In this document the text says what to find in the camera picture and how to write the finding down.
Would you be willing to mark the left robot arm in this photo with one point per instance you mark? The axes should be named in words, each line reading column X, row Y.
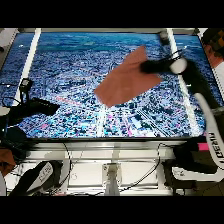
column 38, row 175

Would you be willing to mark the pink garment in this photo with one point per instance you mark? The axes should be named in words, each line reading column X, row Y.
column 203, row 146

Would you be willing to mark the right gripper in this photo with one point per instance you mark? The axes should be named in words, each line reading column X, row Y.
column 155, row 66

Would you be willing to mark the brown garment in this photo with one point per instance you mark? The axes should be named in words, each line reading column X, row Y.
column 6, row 161
column 128, row 81

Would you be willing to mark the person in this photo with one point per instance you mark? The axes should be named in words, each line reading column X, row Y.
column 215, row 41

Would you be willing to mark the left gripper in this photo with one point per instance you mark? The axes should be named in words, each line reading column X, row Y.
column 43, row 106

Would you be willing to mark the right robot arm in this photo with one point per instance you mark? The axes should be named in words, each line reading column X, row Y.
column 213, row 133

